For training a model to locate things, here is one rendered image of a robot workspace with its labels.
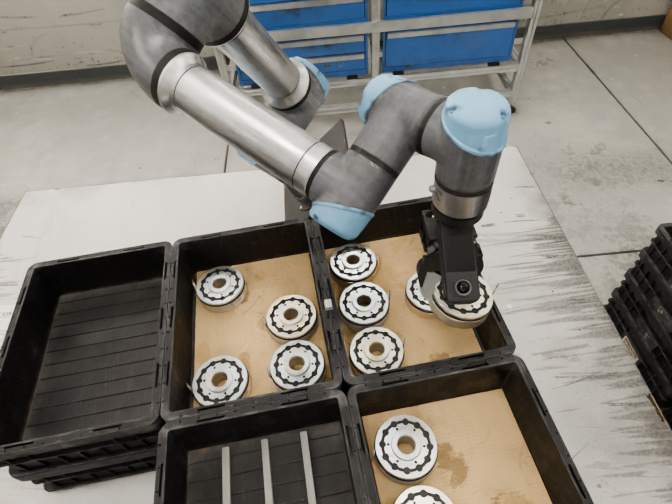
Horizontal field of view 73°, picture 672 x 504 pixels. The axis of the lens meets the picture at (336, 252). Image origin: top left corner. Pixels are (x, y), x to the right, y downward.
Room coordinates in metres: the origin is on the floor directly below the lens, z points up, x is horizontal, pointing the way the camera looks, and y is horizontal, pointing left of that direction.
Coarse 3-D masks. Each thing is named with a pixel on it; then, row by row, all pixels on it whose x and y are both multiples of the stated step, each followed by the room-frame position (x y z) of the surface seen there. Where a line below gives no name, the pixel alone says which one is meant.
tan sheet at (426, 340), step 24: (384, 240) 0.70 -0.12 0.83; (408, 240) 0.70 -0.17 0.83; (384, 264) 0.63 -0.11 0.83; (408, 264) 0.63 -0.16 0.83; (336, 288) 0.58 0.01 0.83; (384, 288) 0.57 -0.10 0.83; (408, 312) 0.50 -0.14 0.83; (408, 336) 0.45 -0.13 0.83; (432, 336) 0.44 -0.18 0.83; (456, 336) 0.44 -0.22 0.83; (408, 360) 0.39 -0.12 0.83; (432, 360) 0.39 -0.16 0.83
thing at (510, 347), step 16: (384, 208) 0.71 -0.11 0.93; (320, 240) 0.65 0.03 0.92; (320, 256) 0.59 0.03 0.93; (336, 320) 0.44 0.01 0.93; (496, 320) 0.41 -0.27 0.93; (336, 336) 0.40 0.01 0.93; (480, 352) 0.35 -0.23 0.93; (496, 352) 0.35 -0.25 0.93; (512, 352) 0.34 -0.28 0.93; (400, 368) 0.33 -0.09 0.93; (416, 368) 0.33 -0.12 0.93; (432, 368) 0.33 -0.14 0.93; (352, 384) 0.31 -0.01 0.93
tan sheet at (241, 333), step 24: (240, 264) 0.67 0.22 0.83; (264, 264) 0.66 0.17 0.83; (288, 264) 0.66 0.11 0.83; (264, 288) 0.60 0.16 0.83; (288, 288) 0.59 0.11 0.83; (312, 288) 0.58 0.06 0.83; (240, 312) 0.54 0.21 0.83; (264, 312) 0.53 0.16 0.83; (216, 336) 0.49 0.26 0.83; (240, 336) 0.48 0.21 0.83; (264, 336) 0.48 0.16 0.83; (312, 336) 0.47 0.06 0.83; (240, 360) 0.43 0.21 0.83; (264, 360) 0.42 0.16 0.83; (264, 384) 0.37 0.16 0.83
